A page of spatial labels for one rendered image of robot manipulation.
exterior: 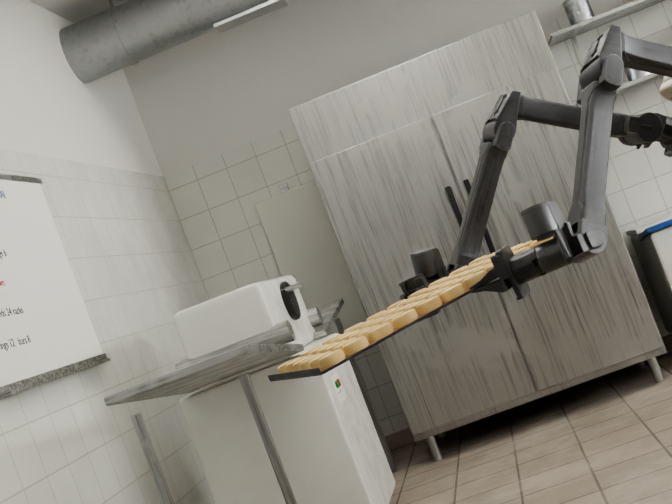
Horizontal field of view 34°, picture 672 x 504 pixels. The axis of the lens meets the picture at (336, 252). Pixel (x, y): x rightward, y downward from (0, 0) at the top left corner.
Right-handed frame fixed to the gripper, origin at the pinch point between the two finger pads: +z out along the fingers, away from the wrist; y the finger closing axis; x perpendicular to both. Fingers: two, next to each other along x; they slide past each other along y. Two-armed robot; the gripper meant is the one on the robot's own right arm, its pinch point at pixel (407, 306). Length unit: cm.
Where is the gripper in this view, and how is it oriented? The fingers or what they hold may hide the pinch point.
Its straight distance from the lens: 250.6
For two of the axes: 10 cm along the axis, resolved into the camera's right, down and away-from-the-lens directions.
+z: -4.0, 1.9, -9.0
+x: 8.1, -3.9, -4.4
